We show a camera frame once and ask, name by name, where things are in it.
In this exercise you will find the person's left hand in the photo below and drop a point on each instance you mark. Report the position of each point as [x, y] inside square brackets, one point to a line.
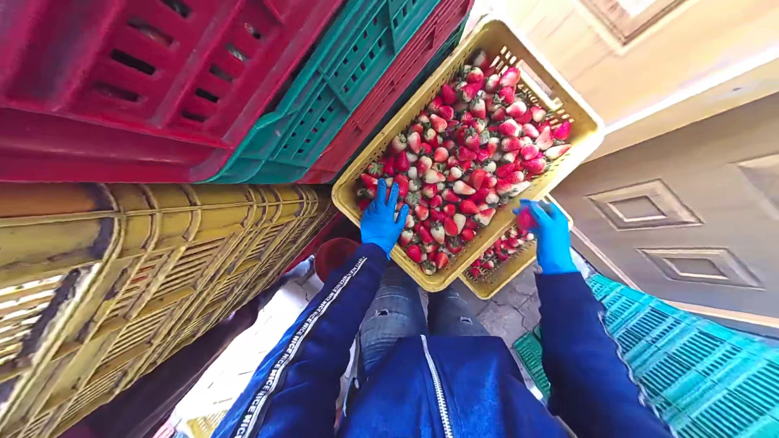
[380, 226]

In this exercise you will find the person's right hand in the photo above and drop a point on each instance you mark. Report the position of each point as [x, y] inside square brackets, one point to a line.
[555, 243]

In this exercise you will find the person's left index finger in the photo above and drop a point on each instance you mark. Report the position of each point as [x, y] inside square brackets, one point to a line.
[393, 194]

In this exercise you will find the person's left middle finger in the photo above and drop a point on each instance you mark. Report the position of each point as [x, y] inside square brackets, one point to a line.
[381, 191]

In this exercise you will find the person's right fingers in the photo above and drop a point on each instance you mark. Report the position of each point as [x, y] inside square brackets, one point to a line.
[538, 210]

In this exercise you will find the person's left thumb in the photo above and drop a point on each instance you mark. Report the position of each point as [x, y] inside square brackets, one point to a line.
[402, 215]

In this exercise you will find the single red strawberry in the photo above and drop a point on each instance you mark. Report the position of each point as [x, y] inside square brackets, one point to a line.
[523, 219]

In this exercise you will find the person's right forearm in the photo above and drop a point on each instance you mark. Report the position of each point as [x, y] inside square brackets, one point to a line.
[578, 353]

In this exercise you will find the person's left forearm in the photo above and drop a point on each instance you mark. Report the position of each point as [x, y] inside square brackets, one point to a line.
[310, 340]

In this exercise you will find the pile of strawberries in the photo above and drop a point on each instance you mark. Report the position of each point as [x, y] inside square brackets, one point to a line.
[462, 164]
[504, 248]

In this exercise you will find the red plastic crate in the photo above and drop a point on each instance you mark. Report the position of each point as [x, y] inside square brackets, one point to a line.
[365, 115]

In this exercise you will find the brown-red round container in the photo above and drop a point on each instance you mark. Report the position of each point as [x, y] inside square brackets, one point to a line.
[333, 257]

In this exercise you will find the yellow plastic crate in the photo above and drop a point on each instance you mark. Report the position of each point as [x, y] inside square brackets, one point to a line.
[490, 286]
[535, 73]

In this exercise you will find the person's legs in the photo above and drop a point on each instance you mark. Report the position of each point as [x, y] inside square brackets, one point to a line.
[395, 310]

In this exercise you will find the dark teal plastic crate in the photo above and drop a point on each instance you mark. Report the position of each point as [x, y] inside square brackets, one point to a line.
[420, 88]

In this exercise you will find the green plastic crate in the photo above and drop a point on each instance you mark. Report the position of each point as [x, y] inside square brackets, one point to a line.
[533, 359]

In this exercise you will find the brown panelled door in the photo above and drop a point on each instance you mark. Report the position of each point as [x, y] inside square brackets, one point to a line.
[718, 207]

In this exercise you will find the person's body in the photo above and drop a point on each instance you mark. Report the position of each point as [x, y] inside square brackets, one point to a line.
[450, 389]

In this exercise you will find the turquoise slatted plastic crate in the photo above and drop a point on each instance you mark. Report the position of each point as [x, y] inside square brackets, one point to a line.
[687, 347]

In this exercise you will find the weathered yellow slatted crate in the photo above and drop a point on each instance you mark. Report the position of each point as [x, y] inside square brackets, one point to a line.
[140, 243]

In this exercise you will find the large magenta-red plastic crate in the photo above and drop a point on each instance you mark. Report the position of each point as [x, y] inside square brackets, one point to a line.
[146, 115]

